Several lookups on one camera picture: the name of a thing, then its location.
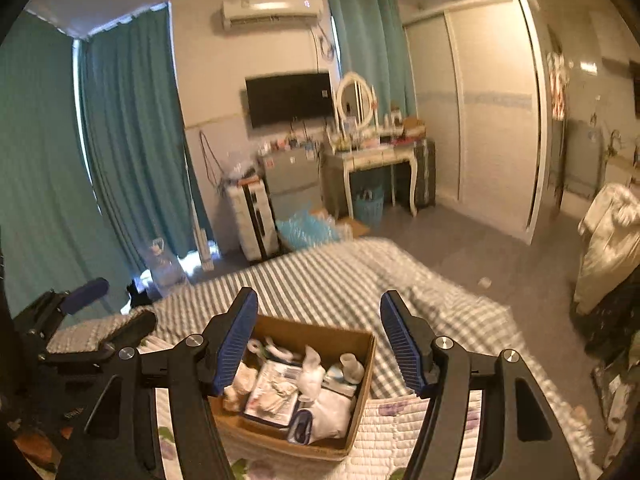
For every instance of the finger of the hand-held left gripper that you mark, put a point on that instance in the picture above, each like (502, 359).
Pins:
(87, 292)
(127, 326)

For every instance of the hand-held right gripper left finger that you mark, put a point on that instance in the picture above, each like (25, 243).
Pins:
(235, 340)

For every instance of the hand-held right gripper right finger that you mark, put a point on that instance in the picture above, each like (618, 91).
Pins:
(400, 340)

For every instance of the beige cloth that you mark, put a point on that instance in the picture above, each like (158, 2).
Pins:
(236, 387)

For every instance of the large white tissue pack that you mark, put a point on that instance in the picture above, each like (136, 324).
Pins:
(272, 390)

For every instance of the white cloth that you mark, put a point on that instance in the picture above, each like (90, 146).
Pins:
(330, 412)

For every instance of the cardboard box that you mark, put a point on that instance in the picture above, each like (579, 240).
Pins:
(280, 440)

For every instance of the clear water jug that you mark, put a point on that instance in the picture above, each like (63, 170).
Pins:
(167, 267)

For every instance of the floral quilt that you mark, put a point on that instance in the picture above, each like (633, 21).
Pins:
(390, 440)

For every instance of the white ribbed suitcase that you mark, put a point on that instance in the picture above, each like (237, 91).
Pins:
(252, 220)

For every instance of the blue plastic bag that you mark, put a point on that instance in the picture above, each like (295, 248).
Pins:
(305, 230)

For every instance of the blue laundry basket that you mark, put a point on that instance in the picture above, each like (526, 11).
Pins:
(369, 205)

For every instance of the teal curtain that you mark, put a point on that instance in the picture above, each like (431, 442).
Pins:
(40, 160)
(135, 135)

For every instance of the grey mini fridge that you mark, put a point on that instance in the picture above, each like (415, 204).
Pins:
(292, 180)

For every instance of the clear plastic bag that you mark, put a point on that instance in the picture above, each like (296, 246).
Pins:
(240, 170)

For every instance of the white dressing table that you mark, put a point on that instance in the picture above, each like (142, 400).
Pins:
(370, 157)

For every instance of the dark garment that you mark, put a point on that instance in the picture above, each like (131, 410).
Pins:
(610, 320)

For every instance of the white clothes pile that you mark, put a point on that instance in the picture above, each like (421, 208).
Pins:
(607, 245)

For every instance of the oval vanity mirror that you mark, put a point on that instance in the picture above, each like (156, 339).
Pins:
(356, 102)

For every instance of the white sliding-door wardrobe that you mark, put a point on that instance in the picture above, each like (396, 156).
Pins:
(490, 110)

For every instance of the hanging pink cloth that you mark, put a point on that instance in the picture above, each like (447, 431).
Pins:
(557, 85)

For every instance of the light blue curtain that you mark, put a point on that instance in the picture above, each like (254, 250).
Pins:
(370, 35)

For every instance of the white air conditioner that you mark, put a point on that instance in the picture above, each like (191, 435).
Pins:
(270, 12)

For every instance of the black wall television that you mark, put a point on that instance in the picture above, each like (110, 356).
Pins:
(290, 100)

